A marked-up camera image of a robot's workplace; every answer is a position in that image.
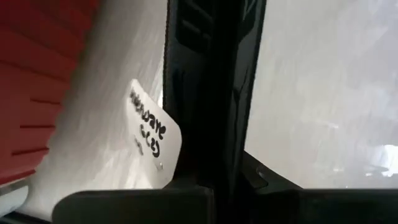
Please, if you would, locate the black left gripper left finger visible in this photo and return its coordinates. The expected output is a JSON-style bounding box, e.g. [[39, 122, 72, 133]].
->
[[164, 176, 216, 224]]

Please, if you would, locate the red plastic bin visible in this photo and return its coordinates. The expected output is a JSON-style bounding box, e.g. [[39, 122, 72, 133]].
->
[[0, 0, 101, 187]]

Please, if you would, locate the small black cloth item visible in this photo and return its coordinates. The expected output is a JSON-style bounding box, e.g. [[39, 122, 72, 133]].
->
[[162, 0, 267, 224]]

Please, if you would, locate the black aluminium table frame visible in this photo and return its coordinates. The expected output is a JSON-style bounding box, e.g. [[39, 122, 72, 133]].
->
[[0, 210, 53, 224]]

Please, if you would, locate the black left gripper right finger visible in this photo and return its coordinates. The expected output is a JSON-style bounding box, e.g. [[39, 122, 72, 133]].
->
[[243, 151, 303, 224]]

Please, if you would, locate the white paper tag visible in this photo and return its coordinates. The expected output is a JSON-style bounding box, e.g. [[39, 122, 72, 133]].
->
[[126, 78, 183, 189]]

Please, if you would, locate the clear spray bottle grey trigger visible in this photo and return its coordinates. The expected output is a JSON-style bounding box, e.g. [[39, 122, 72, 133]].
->
[[0, 183, 30, 216]]

